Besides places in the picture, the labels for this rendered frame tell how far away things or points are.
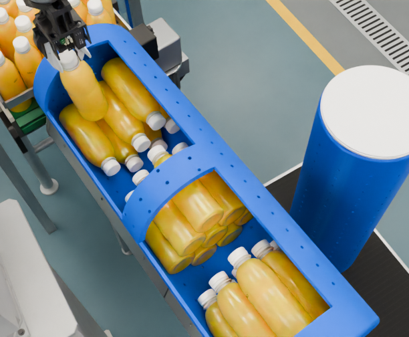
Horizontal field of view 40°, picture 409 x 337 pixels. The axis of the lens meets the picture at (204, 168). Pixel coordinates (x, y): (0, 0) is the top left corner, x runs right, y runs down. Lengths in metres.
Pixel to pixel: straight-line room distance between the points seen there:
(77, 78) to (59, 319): 0.49
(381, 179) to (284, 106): 1.28
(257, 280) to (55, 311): 0.38
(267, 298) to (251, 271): 0.06
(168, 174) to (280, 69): 1.79
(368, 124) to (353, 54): 1.54
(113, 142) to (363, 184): 0.64
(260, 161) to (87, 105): 1.36
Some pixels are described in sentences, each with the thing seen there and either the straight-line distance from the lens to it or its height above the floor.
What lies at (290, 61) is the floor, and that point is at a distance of 2.85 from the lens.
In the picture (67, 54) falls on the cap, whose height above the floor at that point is 1.29.
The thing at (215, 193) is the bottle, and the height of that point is 1.15.
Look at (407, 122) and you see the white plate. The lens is 1.44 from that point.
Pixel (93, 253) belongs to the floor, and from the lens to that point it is 2.38.
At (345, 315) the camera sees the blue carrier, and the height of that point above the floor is 1.22.
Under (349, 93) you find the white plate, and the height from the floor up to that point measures 1.04.
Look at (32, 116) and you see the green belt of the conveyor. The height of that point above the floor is 0.89.
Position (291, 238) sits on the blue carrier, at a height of 1.21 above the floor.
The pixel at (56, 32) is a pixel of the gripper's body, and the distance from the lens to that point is 1.06.
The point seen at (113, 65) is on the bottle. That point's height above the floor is 1.15.
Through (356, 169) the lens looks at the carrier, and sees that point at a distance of 1.42.
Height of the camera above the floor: 2.18
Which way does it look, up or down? 61 degrees down
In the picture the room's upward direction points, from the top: 3 degrees counter-clockwise
